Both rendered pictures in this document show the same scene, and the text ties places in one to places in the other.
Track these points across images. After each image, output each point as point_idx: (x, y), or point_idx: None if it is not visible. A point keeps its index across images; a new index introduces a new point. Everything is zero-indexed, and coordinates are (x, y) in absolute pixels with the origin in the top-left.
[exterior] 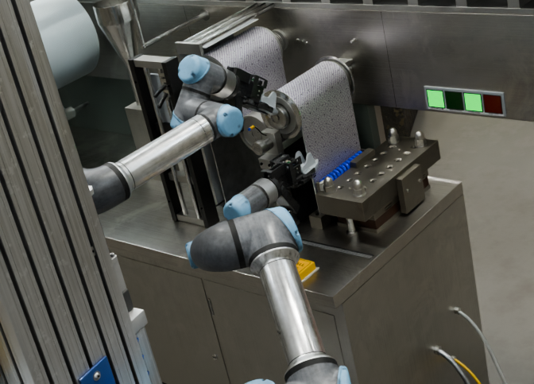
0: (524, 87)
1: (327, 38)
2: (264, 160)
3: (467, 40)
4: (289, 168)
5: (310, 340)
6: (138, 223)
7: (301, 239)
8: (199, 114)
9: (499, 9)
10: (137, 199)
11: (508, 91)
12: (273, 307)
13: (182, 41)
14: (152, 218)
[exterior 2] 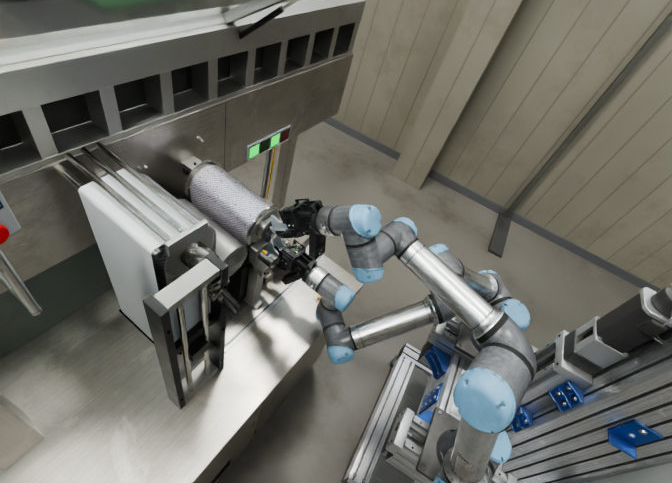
0: (300, 115)
1: (170, 149)
2: (267, 268)
3: (280, 99)
4: (305, 250)
5: (484, 276)
6: (160, 456)
7: (281, 293)
8: (414, 241)
9: (300, 69)
10: (81, 471)
11: (292, 122)
12: (474, 284)
13: (174, 237)
14: (158, 437)
